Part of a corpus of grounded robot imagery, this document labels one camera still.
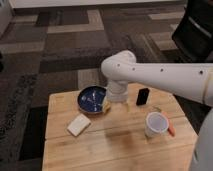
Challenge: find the translucent yellowish gripper finger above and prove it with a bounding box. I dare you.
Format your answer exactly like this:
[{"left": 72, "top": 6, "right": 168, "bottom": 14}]
[
  {"left": 102, "top": 98, "right": 111, "bottom": 113},
  {"left": 124, "top": 102, "right": 130, "bottom": 112}
]

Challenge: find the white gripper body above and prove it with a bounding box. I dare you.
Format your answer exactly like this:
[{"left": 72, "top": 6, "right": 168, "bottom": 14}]
[{"left": 106, "top": 80, "right": 128, "bottom": 103}]

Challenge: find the white ceramic cup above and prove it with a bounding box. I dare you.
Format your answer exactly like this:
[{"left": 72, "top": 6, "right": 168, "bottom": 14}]
[{"left": 145, "top": 112, "right": 169, "bottom": 138}]

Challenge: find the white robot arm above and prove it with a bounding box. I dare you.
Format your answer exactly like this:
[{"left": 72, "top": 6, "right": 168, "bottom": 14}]
[{"left": 101, "top": 50, "right": 213, "bottom": 171}]

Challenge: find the dark blue ceramic bowl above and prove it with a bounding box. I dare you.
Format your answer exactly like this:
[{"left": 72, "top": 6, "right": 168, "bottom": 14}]
[{"left": 77, "top": 86, "right": 106, "bottom": 114}]

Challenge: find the black rectangular phone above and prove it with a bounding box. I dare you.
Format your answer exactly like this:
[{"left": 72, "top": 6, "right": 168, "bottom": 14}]
[{"left": 136, "top": 88, "right": 150, "bottom": 106}]

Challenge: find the white sponge block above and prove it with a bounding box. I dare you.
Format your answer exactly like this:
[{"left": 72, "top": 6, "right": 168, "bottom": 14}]
[{"left": 67, "top": 114, "right": 91, "bottom": 136}]

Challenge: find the wooden table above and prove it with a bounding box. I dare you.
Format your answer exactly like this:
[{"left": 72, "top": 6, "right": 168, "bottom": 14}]
[{"left": 42, "top": 84, "right": 197, "bottom": 171}]

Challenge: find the orange carrot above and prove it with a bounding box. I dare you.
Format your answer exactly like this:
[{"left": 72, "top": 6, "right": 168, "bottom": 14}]
[{"left": 154, "top": 106, "right": 176, "bottom": 137}]

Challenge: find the black office chair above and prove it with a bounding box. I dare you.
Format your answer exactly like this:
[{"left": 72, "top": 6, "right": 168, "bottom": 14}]
[{"left": 172, "top": 0, "right": 213, "bottom": 56}]

